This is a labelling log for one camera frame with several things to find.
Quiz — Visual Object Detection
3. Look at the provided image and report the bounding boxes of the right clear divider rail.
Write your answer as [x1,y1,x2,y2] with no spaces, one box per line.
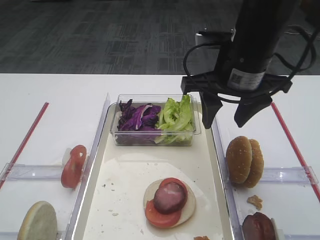
[211,103,248,240]

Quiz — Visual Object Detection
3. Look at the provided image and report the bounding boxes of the sesame bun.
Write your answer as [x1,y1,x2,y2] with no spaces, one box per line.
[226,136,252,184]
[243,139,264,188]

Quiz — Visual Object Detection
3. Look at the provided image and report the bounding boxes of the white metal tray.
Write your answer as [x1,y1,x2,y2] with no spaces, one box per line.
[72,104,233,240]

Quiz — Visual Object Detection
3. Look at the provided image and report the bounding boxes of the clear divider rail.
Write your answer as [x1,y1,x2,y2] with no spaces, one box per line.
[60,93,110,240]
[211,103,248,240]

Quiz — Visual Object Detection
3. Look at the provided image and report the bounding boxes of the tomato slices on bun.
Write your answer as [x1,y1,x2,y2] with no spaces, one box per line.
[144,177,188,229]

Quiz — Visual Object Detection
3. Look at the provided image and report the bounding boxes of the white cable on floor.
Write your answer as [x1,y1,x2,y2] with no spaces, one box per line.
[284,24,320,41]

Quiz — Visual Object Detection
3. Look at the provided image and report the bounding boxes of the standing meat patties right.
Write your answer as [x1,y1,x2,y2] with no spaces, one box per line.
[242,212,276,240]

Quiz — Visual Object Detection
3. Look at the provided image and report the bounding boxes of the single meat patty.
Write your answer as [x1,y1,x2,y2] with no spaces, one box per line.
[153,181,188,215]

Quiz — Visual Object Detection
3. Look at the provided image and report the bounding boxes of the standing tomato slices left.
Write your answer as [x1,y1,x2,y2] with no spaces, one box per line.
[60,144,87,189]

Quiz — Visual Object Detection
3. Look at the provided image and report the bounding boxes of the upper right clear holder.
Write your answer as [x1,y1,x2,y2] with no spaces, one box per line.
[259,166,319,185]

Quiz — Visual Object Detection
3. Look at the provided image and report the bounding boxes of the crumb chunk on table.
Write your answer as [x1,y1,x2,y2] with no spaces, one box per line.
[246,195,263,211]

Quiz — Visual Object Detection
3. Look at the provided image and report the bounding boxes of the left red straw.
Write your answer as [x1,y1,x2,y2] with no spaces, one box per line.
[0,102,49,188]

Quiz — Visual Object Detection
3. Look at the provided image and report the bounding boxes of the left clear divider rail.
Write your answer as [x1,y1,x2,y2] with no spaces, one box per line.
[60,93,110,240]

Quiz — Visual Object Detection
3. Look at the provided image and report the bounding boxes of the crumb chunk on tray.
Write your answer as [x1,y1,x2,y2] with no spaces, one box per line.
[193,235,210,240]

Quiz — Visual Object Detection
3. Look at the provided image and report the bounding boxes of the red straw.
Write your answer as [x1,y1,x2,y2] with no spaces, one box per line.
[270,102,320,201]
[0,102,49,188]

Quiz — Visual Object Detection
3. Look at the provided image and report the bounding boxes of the standing bun slice left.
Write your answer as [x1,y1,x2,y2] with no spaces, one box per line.
[17,200,58,240]

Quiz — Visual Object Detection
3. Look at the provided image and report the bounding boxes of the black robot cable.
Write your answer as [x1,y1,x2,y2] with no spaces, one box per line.
[183,24,320,103]

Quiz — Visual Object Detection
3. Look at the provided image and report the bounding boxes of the upper left clear holder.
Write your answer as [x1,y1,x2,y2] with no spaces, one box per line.
[0,163,64,181]

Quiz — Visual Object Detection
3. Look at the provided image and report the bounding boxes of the clear holder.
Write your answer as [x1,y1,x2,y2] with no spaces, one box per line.
[259,166,319,185]
[0,163,64,181]

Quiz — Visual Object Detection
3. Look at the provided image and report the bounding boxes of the purple cabbage leaves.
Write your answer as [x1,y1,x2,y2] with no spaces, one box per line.
[117,99,161,132]

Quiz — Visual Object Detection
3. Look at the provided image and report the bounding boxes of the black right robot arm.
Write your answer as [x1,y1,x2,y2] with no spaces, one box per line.
[181,0,298,129]

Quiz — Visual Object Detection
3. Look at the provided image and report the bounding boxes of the green lettuce leaves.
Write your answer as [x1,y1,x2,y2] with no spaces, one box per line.
[154,95,194,146]

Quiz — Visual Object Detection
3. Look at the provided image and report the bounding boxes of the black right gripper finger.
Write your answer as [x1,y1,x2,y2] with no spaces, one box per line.
[199,92,223,129]
[234,96,273,128]

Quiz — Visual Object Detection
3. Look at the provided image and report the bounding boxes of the clear plastic salad container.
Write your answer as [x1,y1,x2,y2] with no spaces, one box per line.
[110,94,201,146]

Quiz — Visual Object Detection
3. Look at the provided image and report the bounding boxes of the sesame bun top front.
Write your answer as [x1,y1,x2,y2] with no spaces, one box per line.
[226,136,252,184]

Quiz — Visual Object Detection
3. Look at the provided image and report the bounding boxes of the sesame bun top rear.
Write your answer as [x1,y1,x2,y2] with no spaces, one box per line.
[243,139,264,188]

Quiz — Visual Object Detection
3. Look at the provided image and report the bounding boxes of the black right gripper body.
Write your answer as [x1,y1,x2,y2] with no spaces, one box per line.
[181,69,293,106]

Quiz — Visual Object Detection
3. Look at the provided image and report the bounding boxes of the bottom bun slice on tray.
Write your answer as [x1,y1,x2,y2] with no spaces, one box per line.
[143,179,196,228]

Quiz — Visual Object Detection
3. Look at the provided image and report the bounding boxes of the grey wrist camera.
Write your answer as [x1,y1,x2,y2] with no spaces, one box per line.
[195,29,235,49]

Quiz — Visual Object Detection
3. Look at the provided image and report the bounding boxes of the right red straw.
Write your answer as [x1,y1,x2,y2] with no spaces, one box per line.
[270,102,320,201]

